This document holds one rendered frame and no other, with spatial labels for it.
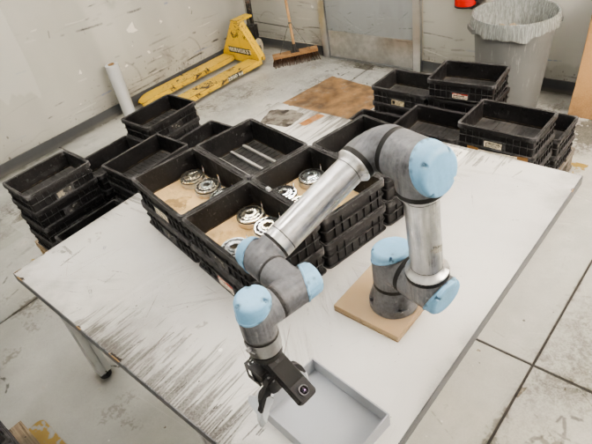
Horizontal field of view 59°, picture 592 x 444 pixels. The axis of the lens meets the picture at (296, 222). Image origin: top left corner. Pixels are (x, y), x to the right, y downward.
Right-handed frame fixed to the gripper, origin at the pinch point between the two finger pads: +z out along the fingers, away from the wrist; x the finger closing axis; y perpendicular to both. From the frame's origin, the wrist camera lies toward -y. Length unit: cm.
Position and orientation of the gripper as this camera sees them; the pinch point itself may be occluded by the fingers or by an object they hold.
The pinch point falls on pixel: (287, 405)
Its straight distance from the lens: 128.3
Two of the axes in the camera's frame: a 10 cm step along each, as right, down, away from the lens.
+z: 1.5, 7.8, 6.1
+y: -6.9, -3.6, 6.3
